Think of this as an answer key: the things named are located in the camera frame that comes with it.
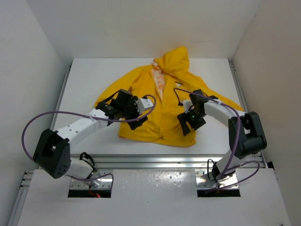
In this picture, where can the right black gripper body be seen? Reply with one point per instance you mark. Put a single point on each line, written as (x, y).
(195, 120)

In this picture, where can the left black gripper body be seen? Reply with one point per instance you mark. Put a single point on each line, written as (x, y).
(130, 111)

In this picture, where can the yellow hooded jacket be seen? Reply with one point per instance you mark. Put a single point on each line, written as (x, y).
(168, 79)

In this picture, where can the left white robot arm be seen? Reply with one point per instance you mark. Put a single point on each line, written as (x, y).
(53, 151)

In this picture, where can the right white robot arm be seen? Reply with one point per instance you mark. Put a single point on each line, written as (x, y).
(245, 131)

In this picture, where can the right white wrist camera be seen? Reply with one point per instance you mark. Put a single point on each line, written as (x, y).
(187, 104)

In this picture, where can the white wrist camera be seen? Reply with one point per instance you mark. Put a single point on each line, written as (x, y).
(187, 104)
(143, 104)

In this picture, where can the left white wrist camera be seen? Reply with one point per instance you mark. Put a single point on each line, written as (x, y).
(143, 104)

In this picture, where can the aluminium front rail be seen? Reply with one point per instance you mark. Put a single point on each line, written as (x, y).
(152, 161)

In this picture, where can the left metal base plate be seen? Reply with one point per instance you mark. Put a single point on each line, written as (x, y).
(104, 183)

